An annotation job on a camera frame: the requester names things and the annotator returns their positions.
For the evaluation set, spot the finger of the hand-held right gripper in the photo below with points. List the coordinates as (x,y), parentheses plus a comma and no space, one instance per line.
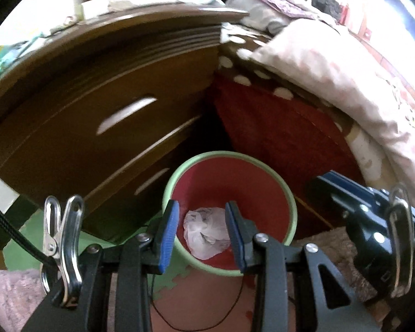
(335,193)

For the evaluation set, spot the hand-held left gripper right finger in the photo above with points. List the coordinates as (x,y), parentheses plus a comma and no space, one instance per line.
(235,235)

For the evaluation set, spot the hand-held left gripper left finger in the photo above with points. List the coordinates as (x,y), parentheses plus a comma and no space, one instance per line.
(169,235)

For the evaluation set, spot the green rimmed red bin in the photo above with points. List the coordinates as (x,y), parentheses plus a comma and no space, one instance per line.
(262,197)

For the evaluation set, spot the white plastic bag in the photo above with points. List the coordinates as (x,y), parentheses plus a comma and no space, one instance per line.
(207,228)

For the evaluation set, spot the metal spring clip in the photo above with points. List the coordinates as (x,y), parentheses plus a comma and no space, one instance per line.
(72,231)
(406,249)

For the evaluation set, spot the beige printed bed sheet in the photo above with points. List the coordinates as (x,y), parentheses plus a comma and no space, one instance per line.
(366,159)

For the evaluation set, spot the brown fuzzy rug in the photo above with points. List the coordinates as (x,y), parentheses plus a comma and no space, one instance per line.
(325,245)

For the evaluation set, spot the green and pink foam mat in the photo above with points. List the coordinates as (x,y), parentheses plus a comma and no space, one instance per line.
(200,290)

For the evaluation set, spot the red bed cover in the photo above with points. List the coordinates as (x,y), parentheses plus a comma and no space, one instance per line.
(273,128)

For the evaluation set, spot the pink checked pillow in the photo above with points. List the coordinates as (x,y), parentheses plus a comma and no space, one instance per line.
(332,76)

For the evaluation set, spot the brown polka dot blanket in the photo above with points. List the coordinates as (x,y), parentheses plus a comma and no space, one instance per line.
(259,84)

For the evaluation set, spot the pink printed bed sheet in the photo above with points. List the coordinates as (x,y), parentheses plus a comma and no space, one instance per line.
(384,41)

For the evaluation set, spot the pink fuzzy rug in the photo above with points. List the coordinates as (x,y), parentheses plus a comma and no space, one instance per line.
(10,294)

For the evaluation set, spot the brown wooden nightstand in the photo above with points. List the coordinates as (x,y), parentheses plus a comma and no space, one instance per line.
(72,93)

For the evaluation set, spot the dark fuzzy object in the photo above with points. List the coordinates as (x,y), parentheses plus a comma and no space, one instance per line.
(326,3)

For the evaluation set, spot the grey pillow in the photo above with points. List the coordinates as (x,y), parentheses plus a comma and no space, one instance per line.
(259,10)

